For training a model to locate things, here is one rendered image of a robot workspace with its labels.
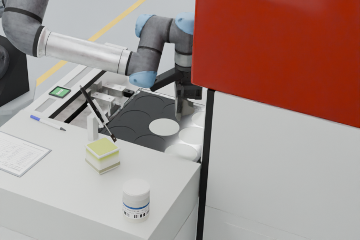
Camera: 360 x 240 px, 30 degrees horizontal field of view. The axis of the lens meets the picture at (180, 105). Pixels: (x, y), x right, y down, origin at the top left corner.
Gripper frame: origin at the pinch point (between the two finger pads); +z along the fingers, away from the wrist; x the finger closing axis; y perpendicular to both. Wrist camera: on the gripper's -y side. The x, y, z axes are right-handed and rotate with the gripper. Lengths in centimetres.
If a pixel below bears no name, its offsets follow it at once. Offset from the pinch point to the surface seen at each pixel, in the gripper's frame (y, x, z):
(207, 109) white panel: 5.6, -24.5, -18.6
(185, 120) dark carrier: 3.9, 8.9, 7.3
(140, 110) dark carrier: -10.8, 15.7, 7.3
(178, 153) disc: 0.0, -9.6, 7.3
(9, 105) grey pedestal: -58, 32, 15
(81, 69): -31.1, 33.4, 1.3
